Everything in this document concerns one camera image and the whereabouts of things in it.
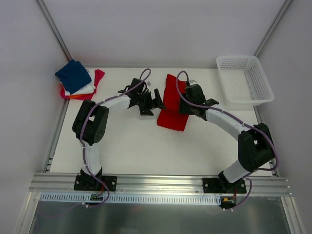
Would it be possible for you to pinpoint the red t shirt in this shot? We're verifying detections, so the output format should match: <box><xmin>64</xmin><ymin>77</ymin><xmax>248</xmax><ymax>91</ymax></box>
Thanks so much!
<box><xmin>157</xmin><ymin>74</ymin><xmax>189</xmax><ymax>132</ymax></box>

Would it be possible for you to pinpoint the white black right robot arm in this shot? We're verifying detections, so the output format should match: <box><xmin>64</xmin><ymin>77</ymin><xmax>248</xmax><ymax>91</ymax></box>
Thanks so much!
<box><xmin>179</xmin><ymin>82</ymin><xmax>276</xmax><ymax>193</ymax></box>

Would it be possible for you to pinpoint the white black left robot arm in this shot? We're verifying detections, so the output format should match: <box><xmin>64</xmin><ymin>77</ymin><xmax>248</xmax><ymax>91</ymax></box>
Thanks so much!
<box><xmin>72</xmin><ymin>78</ymin><xmax>165</xmax><ymax>190</ymax></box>

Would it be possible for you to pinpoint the white perforated plastic basket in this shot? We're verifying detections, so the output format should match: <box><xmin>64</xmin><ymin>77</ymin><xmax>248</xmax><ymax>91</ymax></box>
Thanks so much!
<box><xmin>216</xmin><ymin>55</ymin><xmax>274</xmax><ymax>109</ymax></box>

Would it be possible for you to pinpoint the folded white t shirt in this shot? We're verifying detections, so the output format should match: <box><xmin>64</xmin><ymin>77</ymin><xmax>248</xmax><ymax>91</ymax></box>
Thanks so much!
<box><xmin>60</xmin><ymin>68</ymin><xmax>96</xmax><ymax>96</ymax></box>

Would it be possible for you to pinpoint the folded orange t shirt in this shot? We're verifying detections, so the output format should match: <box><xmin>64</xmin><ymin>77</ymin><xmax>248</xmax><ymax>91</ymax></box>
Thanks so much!
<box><xmin>68</xmin><ymin>93</ymin><xmax>94</xmax><ymax>100</ymax></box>

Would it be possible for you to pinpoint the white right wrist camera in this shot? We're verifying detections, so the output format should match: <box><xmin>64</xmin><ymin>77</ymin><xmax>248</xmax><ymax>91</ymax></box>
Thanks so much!
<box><xmin>189</xmin><ymin>80</ymin><xmax>198</xmax><ymax>86</ymax></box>

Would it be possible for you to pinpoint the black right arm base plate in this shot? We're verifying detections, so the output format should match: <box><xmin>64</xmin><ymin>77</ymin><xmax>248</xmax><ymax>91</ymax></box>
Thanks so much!
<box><xmin>202</xmin><ymin>178</ymin><xmax>247</xmax><ymax>194</ymax></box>

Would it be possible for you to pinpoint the white slotted cable duct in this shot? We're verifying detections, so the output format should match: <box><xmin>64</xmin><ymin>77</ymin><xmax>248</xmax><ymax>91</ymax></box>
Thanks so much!
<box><xmin>39</xmin><ymin>193</ymin><xmax>221</xmax><ymax>206</ymax></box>

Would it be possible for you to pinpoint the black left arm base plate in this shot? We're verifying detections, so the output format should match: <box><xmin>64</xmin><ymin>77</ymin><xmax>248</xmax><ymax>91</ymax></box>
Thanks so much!
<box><xmin>74</xmin><ymin>174</ymin><xmax>117</xmax><ymax>192</ymax></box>

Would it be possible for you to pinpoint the right aluminium corner post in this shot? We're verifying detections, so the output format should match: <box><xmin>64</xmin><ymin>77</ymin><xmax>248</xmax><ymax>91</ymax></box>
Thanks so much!
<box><xmin>253</xmin><ymin>0</ymin><xmax>293</xmax><ymax>58</ymax></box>

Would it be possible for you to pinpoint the aluminium corner post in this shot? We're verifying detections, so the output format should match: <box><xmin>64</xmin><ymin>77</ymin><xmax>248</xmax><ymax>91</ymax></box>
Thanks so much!
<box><xmin>253</xmin><ymin>0</ymin><xmax>293</xmax><ymax>58</ymax></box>
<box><xmin>35</xmin><ymin>0</ymin><xmax>72</xmax><ymax>61</ymax></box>

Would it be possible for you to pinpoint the aluminium extrusion mounting rail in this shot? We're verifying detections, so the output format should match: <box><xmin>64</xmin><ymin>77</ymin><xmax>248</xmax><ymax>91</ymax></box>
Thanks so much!
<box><xmin>29</xmin><ymin>173</ymin><xmax>293</xmax><ymax>197</ymax></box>

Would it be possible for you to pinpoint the left aluminium corner post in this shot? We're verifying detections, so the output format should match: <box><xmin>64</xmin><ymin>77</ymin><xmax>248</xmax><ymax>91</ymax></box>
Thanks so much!
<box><xmin>35</xmin><ymin>0</ymin><xmax>72</xmax><ymax>61</ymax></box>

